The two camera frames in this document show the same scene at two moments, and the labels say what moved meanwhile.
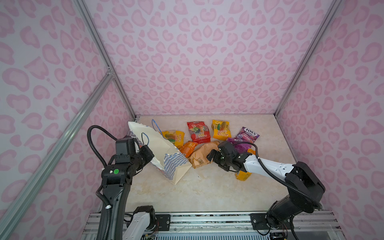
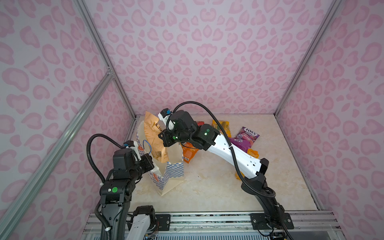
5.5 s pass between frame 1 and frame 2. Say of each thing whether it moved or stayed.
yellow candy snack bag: stayed
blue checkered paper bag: moved
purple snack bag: stayed
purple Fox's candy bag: stayed
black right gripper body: moved
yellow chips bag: stayed
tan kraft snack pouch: moved
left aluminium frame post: stayed
